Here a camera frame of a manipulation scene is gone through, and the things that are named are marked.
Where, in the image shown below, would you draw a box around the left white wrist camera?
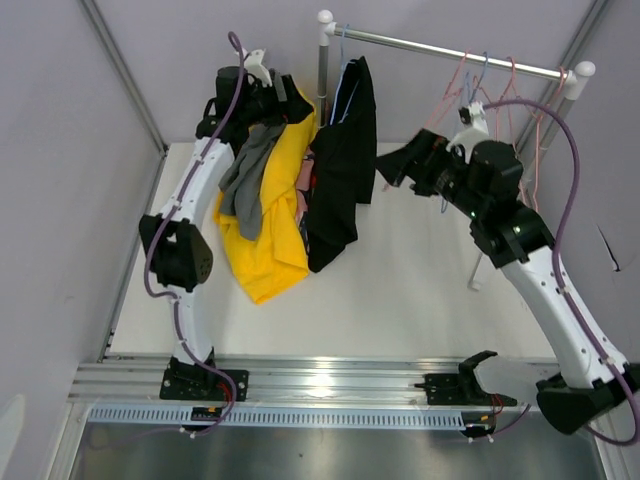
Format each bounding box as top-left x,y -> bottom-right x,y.
244,49 -> 280,88

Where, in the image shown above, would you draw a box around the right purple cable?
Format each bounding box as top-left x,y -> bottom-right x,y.
467,99 -> 640,446

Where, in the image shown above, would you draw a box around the grey shorts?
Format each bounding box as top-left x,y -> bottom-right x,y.
219,124 -> 285,241

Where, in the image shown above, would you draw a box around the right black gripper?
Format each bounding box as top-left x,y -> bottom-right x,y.
372,129 -> 486,220

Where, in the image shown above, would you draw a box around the pink hanger of orange shorts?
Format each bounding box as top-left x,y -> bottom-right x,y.
519,67 -> 571,211

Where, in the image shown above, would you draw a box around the pink patterned shorts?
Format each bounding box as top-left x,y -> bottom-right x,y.
295,149 -> 315,252

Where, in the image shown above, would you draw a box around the black shorts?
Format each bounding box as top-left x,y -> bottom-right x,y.
306,57 -> 377,273

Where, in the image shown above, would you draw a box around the yellow shorts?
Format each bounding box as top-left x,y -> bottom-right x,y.
213,108 -> 316,304

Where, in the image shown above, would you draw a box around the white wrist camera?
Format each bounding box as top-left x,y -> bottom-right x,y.
244,49 -> 280,88
446,101 -> 491,153

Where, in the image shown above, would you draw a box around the metal clothes rack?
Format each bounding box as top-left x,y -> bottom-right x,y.
314,9 -> 597,291

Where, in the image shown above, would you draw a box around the pink hanger of grey shorts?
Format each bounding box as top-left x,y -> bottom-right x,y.
382,49 -> 474,194

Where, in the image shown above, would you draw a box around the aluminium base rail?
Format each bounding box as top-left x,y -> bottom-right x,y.
68,356 -> 525,431

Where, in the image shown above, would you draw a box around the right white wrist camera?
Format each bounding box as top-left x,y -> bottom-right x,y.
446,101 -> 491,153

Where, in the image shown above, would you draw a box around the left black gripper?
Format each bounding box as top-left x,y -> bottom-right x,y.
240,75 -> 312,128

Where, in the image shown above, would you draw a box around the blue hanger of yellow shorts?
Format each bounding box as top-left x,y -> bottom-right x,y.
438,52 -> 491,215

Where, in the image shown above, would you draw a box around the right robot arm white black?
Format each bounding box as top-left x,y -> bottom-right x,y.
375,130 -> 639,435

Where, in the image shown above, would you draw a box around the pink hanger of patterned shorts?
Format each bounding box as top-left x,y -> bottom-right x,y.
494,55 -> 526,151

